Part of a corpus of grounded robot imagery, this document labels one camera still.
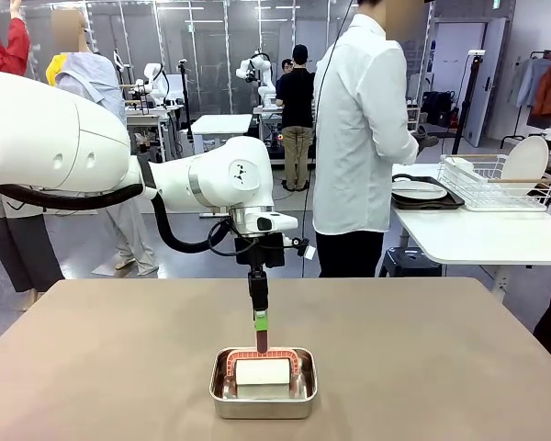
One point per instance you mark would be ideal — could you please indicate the white plate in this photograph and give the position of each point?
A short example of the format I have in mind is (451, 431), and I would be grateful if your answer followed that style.
(528, 158)
(418, 190)

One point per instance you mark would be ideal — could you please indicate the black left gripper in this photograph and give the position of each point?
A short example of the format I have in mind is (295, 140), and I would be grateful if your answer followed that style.
(271, 250)

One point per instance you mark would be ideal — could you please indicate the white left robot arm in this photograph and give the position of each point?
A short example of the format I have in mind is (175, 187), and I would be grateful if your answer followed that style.
(50, 138)

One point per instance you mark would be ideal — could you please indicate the person in white shirt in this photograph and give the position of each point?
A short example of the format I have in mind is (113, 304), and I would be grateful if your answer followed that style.
(358, 138)

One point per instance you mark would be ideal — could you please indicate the person with dark hair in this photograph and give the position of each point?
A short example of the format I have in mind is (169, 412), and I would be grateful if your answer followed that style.
(286, 66)

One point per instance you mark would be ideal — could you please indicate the black tripod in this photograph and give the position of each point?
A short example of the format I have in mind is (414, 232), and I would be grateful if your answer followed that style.
(186, 101)

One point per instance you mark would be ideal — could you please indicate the person right hand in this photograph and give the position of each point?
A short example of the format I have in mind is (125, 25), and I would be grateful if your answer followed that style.
(426, 139)

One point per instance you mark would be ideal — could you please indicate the black bag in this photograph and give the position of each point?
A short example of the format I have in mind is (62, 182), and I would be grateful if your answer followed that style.
(436, 108)

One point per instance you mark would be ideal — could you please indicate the robot workbench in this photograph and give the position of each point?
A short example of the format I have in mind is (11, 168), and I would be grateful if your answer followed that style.
(266, 112)

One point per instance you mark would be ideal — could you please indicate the rectangular steel container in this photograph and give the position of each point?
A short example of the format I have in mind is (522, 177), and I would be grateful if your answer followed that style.
(262, 409)

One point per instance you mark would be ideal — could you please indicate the white rectangular dish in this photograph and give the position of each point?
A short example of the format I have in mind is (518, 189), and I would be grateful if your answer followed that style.
(459, 167)

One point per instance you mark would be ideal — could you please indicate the white standing desk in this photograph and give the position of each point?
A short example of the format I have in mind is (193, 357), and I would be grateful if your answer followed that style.
(220, 124)

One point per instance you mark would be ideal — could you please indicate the black stand white top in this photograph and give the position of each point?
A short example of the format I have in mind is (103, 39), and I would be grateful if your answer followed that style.
(474, 92)

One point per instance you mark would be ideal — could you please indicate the white table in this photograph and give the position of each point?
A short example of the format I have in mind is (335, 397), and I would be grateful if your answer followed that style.
(464, 239)

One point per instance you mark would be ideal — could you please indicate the black stool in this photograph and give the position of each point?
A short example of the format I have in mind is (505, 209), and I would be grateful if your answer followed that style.
(408, 262)

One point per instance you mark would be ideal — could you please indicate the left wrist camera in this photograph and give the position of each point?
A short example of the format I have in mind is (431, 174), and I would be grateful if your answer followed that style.
(308, 252)

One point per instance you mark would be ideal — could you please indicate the person in yellow hoodie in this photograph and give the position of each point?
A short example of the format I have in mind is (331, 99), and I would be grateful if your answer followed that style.
(55, 69)

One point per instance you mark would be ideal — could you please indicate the light blue hanging shirt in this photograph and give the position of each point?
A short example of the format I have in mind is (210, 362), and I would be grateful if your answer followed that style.
(530, 78)

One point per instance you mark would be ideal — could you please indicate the white plate standing upright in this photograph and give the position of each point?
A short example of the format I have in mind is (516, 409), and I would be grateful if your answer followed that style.
(528, 158)

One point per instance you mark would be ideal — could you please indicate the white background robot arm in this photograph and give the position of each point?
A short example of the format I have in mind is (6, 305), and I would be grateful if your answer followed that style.
(154, 80)
(257, 69)

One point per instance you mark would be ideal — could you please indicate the person in black cap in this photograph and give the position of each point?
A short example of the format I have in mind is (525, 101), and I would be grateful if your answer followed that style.
(296, 92)

